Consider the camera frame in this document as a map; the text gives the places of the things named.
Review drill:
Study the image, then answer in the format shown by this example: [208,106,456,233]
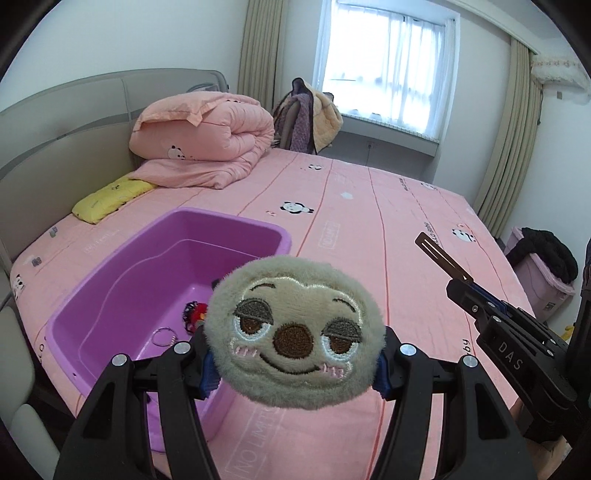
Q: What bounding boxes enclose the beige padded bedside bench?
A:
[1,273,59,478]

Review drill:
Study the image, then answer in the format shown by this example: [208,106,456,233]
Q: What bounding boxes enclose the window with sheer curtain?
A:
[312,1,459,142]

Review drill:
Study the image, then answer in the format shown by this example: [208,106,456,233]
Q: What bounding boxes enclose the yellow pillow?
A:
[71,176,155,225]

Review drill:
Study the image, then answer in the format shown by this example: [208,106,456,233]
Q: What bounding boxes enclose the brown hair clip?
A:
[415,232,474,284]

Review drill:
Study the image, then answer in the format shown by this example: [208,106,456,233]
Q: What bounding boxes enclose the beige curtain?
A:
[473,38,543,237]
[236,0,288,111]

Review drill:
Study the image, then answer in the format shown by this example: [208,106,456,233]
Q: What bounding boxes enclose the beige curtain right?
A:
[473,38,543,237]

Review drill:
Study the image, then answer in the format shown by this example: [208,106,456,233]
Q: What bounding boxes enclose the folded pink quilt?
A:
[129,91,274,190]

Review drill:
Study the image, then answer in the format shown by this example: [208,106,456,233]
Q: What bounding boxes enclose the pink bed sheet mattress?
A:
[10,151,528,479]

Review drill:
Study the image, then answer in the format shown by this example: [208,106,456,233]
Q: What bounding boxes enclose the beige curtain left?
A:
[236,0,288,111]

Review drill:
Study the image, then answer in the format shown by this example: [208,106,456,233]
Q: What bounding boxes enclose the black clothes on bin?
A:
[506,227,579,284]

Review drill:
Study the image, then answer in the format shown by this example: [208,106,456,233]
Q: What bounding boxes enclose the chair with clothes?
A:
[271,77,344,154]

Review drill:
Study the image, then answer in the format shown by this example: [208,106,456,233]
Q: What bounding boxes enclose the purple plastic tub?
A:
[44,207,293,454]

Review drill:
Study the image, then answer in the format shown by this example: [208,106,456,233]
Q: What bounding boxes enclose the small silver ring bracelet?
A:
[151,326,177,350]

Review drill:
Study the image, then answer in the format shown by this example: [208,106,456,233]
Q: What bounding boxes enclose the red black hair accessory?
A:
[182,301,207,335]

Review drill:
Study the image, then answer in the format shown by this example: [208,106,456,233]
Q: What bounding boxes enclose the grey bed headboard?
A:
[1,68,229,271]

